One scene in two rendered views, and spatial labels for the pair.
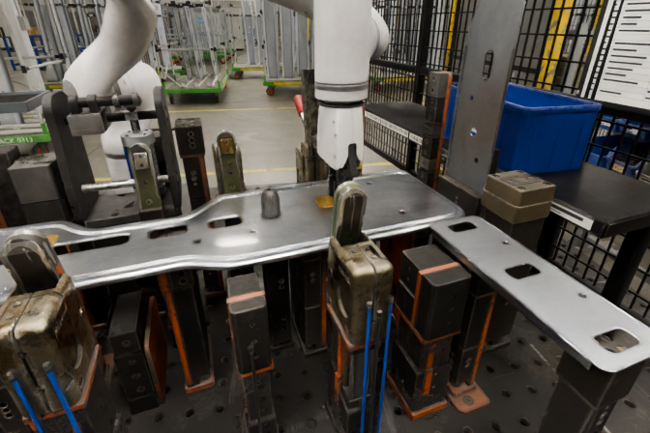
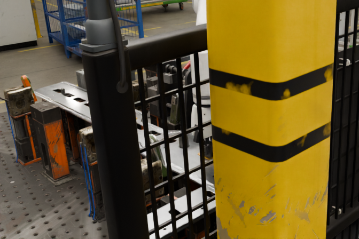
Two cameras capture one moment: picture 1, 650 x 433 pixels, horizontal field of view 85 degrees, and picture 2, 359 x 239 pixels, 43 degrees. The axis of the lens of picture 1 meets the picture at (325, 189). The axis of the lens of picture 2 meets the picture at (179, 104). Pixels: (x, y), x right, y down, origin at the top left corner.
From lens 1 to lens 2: 124 cm
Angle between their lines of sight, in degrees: 65
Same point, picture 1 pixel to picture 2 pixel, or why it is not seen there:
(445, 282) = (164, 200)
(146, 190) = (173, 114)
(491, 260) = (180, 205)
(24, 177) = (150, 92)
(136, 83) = not seen: hidden behind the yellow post
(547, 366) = not seen: outside the picture
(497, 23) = not seen: hidden behind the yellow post
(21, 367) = (82, 142)
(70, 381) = (89, 154)
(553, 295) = (160, 221)
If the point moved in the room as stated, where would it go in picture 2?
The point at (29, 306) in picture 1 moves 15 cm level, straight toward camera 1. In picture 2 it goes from (90, 129) to (64, 147)
